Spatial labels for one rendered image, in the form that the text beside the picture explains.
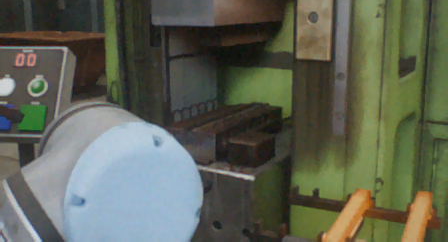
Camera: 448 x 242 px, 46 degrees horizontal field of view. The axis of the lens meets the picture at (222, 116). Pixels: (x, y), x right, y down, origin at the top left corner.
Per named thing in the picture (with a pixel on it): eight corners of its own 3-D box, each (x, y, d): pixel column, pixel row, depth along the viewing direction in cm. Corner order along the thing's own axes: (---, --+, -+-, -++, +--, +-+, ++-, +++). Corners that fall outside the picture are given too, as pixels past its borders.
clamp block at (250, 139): (255, 168, 134) (256, 144, 132) (227, 163, 138) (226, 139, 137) (276, 157, 144) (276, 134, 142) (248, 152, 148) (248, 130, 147)
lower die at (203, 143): (215, 161, 140) (215, 130, 138) (155, 151, 150) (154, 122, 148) (281, 129, 175) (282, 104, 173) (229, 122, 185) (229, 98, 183)
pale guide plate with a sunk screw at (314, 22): (328, 61, 131) (331, -10, 128) (295, 59, 136) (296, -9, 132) (331, 60, 133) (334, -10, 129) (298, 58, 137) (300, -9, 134)
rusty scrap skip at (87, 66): (65, 101, 722) (60, 39, 704) (-17, 89, 824) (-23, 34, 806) (126, 89, 820) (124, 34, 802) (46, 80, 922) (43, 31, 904)
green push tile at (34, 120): (42, 130, 149) (46, 105, 151) (16, 130, 149) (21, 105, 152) (44, 132, 150) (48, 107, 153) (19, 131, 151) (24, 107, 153)
